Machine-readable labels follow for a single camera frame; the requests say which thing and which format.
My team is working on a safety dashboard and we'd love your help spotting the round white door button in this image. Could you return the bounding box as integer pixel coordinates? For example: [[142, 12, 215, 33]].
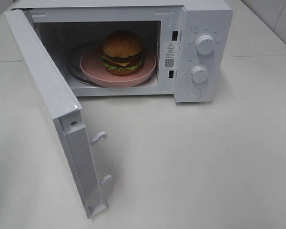
[[188, 88, 202, 100]]

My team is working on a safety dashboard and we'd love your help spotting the burger with lettuce and cheese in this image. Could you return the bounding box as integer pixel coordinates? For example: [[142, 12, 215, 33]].
[[101, 30, 143, 76]]

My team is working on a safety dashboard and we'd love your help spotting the pink round plate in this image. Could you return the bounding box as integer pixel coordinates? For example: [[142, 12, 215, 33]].
[[80, 46, 156, 88]]

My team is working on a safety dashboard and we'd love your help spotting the white timer knob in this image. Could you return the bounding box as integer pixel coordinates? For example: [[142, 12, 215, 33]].
[[191, 65, 209, 83]]

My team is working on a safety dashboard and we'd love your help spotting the white microwave door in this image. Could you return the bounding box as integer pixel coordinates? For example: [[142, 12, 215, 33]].
[[5, 10, 112, 218]]

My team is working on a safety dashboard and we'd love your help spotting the white microwave oven body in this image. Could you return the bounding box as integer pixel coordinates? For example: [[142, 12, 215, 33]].
[[10, 0, 233, 103]]

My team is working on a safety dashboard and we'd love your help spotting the glass microwave turntable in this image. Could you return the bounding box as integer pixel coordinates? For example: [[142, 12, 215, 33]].
[[65, 40, 155, 86]]

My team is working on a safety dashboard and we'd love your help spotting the upper white power knob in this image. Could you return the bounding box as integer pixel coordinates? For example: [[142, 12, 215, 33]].
[[196, 34, 215, 55]]

